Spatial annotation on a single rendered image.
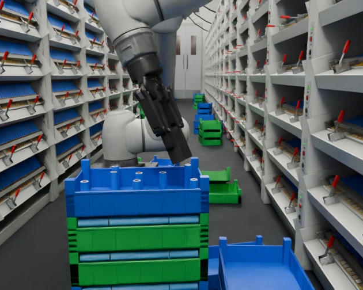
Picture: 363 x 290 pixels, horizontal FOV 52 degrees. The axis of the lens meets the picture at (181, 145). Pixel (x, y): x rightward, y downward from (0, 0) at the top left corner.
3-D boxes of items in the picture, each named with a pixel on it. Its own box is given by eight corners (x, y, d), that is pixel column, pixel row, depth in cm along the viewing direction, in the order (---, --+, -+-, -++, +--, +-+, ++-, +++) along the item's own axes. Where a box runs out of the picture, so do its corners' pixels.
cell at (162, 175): (159, 198, 87) (158, 172, 86) (158, 196, 89) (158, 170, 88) (166, 198, 87) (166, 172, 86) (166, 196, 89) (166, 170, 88)
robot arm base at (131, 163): (91, 175, 161) (90, 163, 160) (110, 164, 183) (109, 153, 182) (131, 176, 158) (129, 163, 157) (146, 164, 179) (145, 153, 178)
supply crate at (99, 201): (66, 217, 77) (64, 180, 75) (83, 188, 97) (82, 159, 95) (209, 213, 79) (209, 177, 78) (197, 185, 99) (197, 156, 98)
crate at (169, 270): (70, 287, 80) (68, 253, 78) (86, 245, 100) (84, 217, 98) (208, 281, 82) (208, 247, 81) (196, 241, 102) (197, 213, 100)
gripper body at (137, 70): (139, 69, 87) (154, 105, 87) (118, 68, 79) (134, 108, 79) (164, 54, 84) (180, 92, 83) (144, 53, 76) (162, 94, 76)
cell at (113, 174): (110, 171, 87) (111, 197, 89) (109, 172, 86) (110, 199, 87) (118, 170, 88) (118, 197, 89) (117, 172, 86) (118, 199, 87)
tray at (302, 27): (312, 30, 127) (305, 2, 125) (273, 44, 186) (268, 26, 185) (370, 11, 125) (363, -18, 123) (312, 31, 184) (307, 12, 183)
